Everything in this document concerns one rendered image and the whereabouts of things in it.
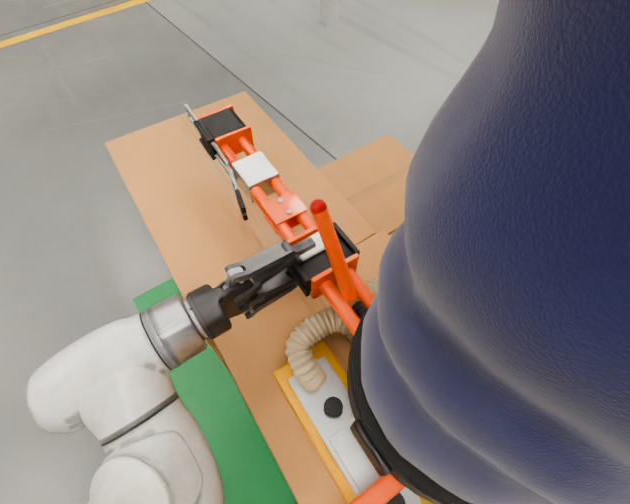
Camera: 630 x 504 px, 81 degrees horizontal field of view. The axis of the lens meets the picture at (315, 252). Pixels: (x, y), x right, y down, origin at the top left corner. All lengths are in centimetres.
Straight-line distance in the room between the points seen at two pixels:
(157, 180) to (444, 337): 84
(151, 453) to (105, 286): 158
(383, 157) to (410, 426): 134
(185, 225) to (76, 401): 43
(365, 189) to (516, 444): 127
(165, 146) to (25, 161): 192
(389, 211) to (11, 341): 171
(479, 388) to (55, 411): 48
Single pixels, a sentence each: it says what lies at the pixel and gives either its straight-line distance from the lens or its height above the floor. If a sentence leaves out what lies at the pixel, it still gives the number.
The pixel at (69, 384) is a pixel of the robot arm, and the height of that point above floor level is 113.
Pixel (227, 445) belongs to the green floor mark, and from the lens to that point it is 161.
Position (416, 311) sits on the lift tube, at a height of 140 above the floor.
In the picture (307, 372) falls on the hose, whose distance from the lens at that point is 57.
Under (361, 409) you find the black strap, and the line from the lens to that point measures 37.
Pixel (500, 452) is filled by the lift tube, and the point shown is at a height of 139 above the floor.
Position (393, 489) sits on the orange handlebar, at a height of 109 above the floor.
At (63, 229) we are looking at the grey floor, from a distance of 237.
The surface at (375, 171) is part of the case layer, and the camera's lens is 149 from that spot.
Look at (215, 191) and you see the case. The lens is 88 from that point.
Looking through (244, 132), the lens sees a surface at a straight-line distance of 76.
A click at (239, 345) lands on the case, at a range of 67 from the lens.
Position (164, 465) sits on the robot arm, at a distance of 51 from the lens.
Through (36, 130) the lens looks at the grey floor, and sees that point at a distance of 310.
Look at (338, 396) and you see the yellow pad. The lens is 61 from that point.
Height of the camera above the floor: 157
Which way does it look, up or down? 57 degrees down
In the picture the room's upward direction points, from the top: straight up
